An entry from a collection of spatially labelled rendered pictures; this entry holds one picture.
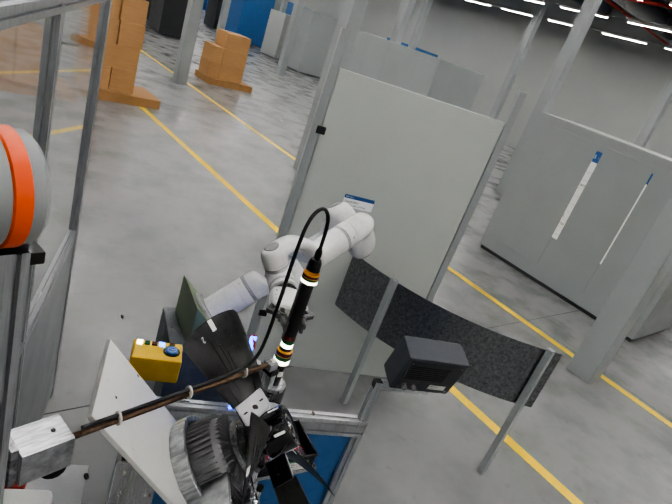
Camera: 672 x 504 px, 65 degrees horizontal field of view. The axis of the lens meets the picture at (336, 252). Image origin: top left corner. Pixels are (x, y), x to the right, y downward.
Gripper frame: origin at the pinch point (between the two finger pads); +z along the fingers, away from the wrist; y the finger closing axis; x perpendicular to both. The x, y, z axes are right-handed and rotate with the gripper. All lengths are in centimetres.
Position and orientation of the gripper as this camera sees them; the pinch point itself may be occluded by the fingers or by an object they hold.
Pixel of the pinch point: (293, 323)
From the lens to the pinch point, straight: 141.1
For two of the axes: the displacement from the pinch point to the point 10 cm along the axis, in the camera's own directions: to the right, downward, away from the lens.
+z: 2.3, 4.5, -8.7
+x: 3.1, -8.8, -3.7
